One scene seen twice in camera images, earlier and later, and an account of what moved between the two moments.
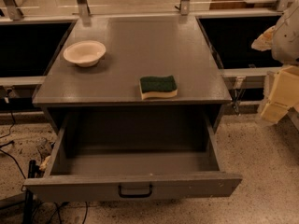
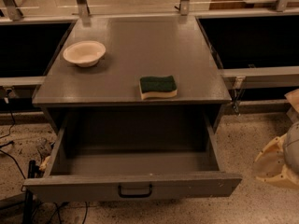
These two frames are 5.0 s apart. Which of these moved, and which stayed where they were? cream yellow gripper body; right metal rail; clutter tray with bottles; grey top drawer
Moved: cream yellow gripper body
Stayed: right metal rail; clutter tray with bottles; grey top drawer
